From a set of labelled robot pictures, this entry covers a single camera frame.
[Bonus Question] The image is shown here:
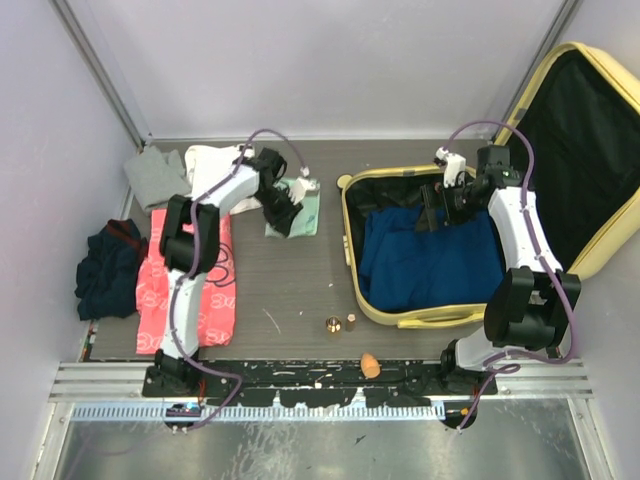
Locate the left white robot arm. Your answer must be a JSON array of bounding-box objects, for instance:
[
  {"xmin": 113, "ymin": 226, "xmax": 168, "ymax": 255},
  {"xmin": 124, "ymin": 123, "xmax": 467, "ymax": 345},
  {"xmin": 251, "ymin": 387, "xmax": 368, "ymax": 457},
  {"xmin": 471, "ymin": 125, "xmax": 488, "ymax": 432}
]
[{"xmin": 145, "ymin": 144, "xmax": 302, "ymax": 396}]

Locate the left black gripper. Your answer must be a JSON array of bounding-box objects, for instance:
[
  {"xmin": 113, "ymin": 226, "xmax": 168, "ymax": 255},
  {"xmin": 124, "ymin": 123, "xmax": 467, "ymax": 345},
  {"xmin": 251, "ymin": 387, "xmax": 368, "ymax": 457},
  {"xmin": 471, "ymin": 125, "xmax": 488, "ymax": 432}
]
[{"xmin": 253, "ymin": 186, "xmax": 304, "ymax": 237}]

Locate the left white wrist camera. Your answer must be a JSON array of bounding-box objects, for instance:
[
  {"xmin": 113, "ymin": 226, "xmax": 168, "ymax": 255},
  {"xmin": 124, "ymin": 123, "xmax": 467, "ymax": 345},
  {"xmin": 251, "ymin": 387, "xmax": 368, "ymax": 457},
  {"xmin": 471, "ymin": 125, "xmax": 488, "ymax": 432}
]
[{"xmin": 289, "ymin": 176, "xmax": 320, "ymax": 205}]

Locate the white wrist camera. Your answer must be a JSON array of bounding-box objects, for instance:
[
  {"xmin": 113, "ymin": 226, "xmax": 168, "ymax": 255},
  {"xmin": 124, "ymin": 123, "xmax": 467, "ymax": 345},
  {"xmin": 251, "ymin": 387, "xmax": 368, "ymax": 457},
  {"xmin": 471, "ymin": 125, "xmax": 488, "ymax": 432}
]
[
  {"xmin": 434, "ymin": 147, "xmax": 466, "ymax": 189},
  {"xmin": 289, "ymin": 176, "xmax": 320, "ymax": 205}
]

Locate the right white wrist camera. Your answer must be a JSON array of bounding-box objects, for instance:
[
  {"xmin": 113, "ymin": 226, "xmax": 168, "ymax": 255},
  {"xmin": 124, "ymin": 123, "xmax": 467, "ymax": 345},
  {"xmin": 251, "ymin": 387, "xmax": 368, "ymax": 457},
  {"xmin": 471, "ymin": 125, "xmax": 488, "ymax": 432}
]
[{"xmin": 434, "ymin": 147, "xmax": 466, "ymax": 189}]

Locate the white folded garment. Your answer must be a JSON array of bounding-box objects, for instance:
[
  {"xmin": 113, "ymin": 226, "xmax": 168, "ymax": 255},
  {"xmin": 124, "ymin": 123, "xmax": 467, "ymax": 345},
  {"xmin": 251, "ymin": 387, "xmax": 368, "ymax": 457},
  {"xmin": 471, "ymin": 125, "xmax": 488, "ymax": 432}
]
[{"xmin": 185, "ymin": 144, "xmax": 261, "ymax": 217}]

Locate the aluminium frame rail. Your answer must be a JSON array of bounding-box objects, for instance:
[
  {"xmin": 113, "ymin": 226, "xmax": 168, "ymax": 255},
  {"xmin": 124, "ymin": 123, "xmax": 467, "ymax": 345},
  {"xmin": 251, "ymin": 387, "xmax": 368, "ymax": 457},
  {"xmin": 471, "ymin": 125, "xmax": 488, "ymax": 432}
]
[{"xmin": 49, "ymin": 360, "xmax": 593, "ymax": 430}]

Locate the blue shirt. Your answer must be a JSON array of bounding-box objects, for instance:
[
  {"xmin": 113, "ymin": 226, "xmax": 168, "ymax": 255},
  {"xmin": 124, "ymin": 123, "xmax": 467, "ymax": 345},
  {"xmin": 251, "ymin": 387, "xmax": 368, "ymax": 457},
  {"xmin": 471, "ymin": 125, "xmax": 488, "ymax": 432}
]
[{"xmin": 358, "ymin": 207, "xmax": 504, "ymax": 313}]

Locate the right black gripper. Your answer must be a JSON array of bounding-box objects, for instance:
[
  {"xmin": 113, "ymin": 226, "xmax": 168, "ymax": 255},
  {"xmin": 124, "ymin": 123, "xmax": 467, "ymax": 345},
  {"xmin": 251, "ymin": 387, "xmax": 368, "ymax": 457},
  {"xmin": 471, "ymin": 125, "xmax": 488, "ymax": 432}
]
[{"xmin": 414, "ymin": 178, "xmax": 484, "ymax": 232}]

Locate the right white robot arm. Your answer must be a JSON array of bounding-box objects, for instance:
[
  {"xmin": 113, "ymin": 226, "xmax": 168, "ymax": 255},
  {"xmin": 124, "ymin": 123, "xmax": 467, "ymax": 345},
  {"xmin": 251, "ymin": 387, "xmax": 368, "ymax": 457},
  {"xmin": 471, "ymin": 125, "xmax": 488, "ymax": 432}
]
[{"xmin": 416, "ymin": 145, "xmax": 581, "ymax": 394}]

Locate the dark navy crumpled garment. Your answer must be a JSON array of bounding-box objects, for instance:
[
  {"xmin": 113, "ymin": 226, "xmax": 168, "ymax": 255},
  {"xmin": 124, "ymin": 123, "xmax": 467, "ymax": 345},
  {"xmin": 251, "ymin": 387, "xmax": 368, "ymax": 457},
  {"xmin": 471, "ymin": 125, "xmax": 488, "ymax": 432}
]
[{"xmin": 75, "ymin": 219, "xmax": 148, "ymax": 321}]

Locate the copper round bottle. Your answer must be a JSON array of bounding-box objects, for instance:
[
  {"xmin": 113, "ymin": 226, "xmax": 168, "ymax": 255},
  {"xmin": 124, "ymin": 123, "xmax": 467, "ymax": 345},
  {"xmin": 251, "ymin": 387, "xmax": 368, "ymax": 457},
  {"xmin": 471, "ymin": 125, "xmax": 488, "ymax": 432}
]
[{"xmin": 325, "ymin": 316, "xmax": 342, "ymax": 341}]

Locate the orange egg-shaped sponge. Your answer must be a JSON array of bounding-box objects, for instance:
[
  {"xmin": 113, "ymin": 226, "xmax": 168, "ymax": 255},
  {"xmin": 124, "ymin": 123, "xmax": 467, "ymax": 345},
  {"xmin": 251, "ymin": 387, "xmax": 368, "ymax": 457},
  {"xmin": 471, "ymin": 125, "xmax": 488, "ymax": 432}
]
[{"xmin": 360, "ymin": 353, "xmax": 381, "ymax": 379}]

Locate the pink patterned garment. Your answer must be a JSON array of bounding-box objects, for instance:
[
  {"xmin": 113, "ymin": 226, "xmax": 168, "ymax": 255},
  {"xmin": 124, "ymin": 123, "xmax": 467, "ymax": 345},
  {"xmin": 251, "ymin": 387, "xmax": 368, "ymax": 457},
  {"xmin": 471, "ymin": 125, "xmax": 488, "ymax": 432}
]
[{"xmin": 136, "ymin": 209, "xmax": 236, "ymax": 354}]

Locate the small brown bottle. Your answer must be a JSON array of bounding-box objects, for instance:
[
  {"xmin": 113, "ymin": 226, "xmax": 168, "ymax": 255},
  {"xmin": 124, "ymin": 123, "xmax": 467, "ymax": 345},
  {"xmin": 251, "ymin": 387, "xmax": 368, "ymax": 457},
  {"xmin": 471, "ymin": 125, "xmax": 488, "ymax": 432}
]
[{"xmin": 345, "ymin": 313, "xmax": 356, "ymax": 331}]

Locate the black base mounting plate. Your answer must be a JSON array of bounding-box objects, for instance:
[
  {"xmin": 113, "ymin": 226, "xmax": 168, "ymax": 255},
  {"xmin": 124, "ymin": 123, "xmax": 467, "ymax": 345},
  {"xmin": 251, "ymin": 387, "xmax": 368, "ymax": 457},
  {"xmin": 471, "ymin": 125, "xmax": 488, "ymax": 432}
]
[{"xmin": 142, "ymin": 360, "xmax": 488, "ymax": 408}]

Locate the yellow open suitcase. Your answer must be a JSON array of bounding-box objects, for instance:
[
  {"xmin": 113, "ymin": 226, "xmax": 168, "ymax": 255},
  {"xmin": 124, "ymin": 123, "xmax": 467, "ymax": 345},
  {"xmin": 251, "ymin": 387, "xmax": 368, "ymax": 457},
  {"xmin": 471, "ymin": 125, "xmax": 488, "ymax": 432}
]
[{"xmin": 338, "ymin": 42, "xmax": 639, "ymax": 329}]

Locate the grey folded garment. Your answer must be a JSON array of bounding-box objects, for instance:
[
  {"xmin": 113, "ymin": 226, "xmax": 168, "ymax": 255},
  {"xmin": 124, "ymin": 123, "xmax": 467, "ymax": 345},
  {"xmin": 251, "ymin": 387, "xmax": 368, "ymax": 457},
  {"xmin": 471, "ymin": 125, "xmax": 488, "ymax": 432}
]
[{"xmin": 124, "ymin": 146, "xmax": 191, "ymax": 214}]

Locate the mint green cartoon cloth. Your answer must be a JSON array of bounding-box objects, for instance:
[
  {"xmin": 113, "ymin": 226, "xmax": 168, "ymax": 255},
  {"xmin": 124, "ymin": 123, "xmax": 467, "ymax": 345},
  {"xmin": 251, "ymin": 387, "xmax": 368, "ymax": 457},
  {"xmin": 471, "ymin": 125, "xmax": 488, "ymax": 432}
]
[{"xmin": 276, "ymin": 177, "xmax": 321, "ymax": 238}]

